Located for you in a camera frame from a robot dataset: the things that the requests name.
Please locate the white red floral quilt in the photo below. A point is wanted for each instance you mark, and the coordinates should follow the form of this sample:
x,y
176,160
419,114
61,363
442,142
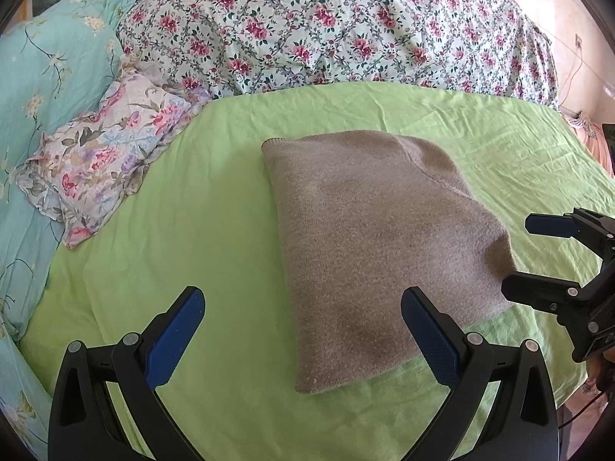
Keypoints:
x,y
336,24

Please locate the white wall socket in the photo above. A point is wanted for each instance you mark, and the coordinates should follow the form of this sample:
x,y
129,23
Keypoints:
x,y
579,41

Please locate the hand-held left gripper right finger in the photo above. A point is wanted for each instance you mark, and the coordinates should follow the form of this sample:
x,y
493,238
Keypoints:
x,y
432,341

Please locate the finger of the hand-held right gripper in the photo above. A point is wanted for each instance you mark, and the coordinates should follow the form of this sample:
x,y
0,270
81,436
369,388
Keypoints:
x,y
538,293
547,224

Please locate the beige knitted garment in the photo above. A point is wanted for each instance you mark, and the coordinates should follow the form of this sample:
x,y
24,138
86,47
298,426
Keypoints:
x,y
374,249

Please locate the pink cloth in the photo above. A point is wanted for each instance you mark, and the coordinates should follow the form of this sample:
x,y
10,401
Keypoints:
x,y
588,134

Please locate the green bed sheet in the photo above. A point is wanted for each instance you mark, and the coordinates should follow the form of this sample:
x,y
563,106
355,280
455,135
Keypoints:
x,y
216,201

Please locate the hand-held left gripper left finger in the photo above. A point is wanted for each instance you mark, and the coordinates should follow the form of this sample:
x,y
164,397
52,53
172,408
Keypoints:
x,y
175,336

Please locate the teal floral blanket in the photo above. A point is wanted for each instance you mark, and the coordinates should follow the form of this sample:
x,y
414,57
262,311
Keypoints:
x,y
53,81

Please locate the person's right hand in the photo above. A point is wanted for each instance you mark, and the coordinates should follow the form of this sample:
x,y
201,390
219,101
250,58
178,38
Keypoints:
x,y
603,372

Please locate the pastel floral pillow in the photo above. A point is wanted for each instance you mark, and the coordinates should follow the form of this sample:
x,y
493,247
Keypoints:
x,y
105,153

